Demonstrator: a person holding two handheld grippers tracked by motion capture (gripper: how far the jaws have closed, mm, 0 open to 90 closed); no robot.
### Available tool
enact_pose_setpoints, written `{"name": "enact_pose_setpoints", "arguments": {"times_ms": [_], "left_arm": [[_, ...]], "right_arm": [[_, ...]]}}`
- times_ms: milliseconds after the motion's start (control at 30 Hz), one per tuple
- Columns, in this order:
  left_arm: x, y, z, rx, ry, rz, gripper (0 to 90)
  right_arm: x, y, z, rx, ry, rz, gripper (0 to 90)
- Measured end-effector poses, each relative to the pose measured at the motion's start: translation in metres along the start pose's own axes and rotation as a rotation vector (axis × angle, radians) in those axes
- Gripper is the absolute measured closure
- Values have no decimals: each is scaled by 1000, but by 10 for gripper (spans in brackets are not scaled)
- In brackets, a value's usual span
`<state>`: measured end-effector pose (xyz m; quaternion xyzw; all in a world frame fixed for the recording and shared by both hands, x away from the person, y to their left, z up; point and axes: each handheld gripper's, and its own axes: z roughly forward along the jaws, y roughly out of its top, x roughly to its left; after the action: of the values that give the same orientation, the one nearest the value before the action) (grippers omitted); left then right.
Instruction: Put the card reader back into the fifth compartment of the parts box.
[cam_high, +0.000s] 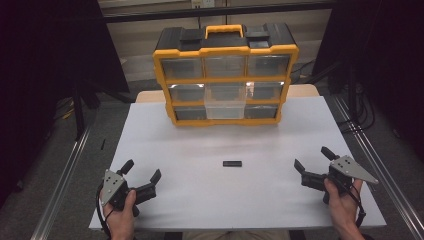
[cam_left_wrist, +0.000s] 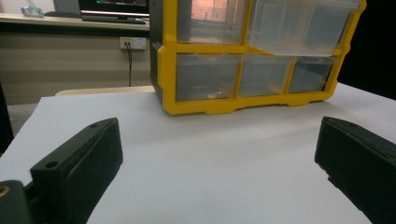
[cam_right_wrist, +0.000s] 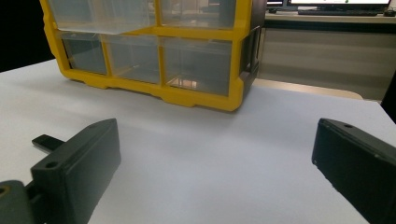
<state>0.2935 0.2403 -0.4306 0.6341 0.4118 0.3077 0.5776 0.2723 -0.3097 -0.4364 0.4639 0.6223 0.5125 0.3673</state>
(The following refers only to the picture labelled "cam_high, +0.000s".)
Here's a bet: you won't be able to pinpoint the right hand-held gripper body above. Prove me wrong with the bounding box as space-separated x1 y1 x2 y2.
300 155 380 205

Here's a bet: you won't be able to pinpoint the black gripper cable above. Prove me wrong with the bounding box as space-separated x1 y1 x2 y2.
345 185 367 229
95 184 113 240

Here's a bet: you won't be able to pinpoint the black floor cables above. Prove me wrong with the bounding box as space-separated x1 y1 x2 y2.
335 84 377 135

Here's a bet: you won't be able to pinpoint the yellow floor cable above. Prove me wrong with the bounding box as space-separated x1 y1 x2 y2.
54 98 76 122

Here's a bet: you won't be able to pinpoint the person's right hand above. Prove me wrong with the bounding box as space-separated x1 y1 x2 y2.
323 177 365 231

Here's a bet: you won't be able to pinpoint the yellow and black drawer organizer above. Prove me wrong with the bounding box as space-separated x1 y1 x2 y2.
152 23 300 128

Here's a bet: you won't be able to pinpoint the white wall socket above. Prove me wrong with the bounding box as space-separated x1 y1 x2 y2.
191 0 216 10

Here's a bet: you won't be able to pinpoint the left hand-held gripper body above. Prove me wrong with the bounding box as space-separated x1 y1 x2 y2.
100 169 158 218

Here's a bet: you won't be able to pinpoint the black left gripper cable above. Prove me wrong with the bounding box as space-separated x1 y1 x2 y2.
95 184 113 240

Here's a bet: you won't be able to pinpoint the black metal stand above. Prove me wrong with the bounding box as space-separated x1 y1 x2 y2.
70 78 102 142
345 63 360 123

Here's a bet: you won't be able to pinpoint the open clear plastic drawer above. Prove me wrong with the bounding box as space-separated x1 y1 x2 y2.
203 82 248 121

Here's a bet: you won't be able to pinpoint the dark horizontal beam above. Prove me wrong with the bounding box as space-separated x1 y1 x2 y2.
102 0 335 24

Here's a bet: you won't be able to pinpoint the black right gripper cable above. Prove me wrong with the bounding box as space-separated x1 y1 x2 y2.
345 185 367 229

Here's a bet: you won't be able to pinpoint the set of closed clear drawers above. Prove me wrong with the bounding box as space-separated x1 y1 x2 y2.
160 54 291 121

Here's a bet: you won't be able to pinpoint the aluminium floor rail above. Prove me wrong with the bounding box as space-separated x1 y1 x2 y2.
30 125 93 240
332 95 424 240

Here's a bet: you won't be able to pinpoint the black curtain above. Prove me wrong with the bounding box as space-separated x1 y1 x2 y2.
0 0 131 208
312 0 424 163

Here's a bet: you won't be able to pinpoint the person's left hand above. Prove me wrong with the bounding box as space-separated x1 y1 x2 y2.
102 189 138 234

